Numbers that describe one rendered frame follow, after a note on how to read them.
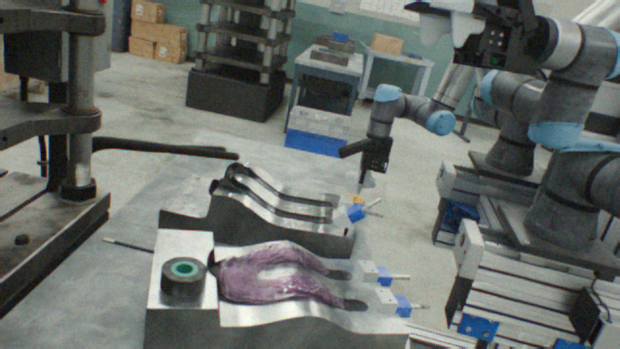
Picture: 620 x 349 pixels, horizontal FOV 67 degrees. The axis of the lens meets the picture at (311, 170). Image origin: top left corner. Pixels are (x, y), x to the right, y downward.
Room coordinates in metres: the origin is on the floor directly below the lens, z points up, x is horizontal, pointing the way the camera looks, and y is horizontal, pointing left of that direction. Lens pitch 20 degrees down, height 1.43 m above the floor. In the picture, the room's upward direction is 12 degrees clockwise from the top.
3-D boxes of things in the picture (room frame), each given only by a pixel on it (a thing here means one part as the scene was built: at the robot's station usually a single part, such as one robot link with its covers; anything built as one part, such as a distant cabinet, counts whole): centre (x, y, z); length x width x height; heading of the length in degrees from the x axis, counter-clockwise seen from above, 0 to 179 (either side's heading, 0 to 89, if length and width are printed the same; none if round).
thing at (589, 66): (0.78, -0.38, 1.43); 0.11 x 0.08 x 0.09; 110
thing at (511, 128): (1.49, -0.63, 1.20); 0.13 x 0.12 x 0.14; 24
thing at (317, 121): (4.50, 0.01, 0.28); 0.61 x 0.41 x 0.15; 88
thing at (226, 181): (1.17, 0.09, 0.92); 0.35 x 0.16 x 0.09; 90
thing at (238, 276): (0.83, 0.02, 0.90); 0.26 x 0.18 x 0.08; 108
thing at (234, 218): (1.18, 0.11, 0.87); 0.50 x 0.26 x 0.14; 90
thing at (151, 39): (7.48, 2.80, 0.42); 0.86 x 0.33 x 0.83; 88
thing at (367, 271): (0.96, -0.22, 0.86); 0.13 x 0.05 x 0.05; 108
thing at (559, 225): (1.00, -0.58, 1.09); 0.15 x 0.15 x 0.10
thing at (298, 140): (4.50, 0.01, 0.11); 0.61 x 0.41 x 0.22; 88
